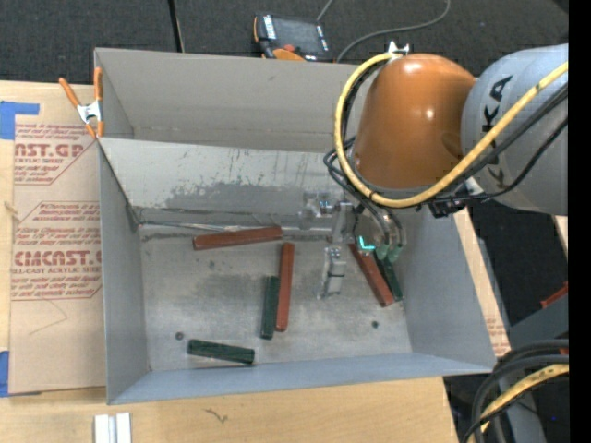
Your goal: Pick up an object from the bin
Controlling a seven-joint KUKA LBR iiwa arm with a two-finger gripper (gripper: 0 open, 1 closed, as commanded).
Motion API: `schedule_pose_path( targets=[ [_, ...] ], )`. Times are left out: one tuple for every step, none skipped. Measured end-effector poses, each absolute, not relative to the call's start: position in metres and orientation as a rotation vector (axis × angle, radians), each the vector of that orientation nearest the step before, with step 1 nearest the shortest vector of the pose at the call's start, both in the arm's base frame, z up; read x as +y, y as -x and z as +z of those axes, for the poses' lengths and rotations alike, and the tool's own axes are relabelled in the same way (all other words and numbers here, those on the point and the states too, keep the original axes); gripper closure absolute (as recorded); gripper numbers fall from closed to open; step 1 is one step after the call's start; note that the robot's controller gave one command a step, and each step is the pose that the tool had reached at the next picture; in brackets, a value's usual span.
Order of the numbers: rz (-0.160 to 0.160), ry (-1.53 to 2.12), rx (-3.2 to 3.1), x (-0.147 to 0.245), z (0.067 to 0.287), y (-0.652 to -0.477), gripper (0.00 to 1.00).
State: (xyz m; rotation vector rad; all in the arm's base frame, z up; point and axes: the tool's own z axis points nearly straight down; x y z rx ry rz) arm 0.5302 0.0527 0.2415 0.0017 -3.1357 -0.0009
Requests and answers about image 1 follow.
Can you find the grey metal bin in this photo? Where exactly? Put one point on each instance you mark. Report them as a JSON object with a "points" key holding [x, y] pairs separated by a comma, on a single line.
{"points": [[231, 293]]}

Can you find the black cylinder on white bracket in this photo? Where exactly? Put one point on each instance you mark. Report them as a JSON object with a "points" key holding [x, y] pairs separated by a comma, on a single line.
{"points": [[445, 207]]}

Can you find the red-brown flat block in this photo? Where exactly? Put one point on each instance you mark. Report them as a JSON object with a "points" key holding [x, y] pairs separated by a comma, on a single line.
{"points": [[285, 289], [237, 238], [373, 277]]}

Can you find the dark green flat block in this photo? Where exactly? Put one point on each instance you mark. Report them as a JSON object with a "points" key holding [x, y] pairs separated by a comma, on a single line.
{"points": [[270, 307], [392, 282], [220, 351]]}

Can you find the brown cardboard board, red print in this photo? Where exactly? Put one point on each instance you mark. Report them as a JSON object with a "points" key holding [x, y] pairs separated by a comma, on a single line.
{"points": [[55, 330]]}

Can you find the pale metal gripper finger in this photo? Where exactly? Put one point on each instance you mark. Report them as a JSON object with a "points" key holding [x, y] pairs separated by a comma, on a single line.
{"points": [[338, 275], [327, 275]]}

